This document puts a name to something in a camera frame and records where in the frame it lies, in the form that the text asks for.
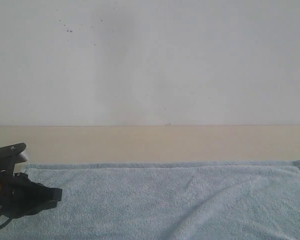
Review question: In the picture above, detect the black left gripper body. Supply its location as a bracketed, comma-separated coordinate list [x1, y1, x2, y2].
[0, 172, 44, 218]

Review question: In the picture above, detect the light blue fleece towel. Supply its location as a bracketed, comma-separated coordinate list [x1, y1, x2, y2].
[0, 160, 300, 240]

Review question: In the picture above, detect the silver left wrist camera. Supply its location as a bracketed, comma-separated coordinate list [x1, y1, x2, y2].
[15, 149, 29, 164]

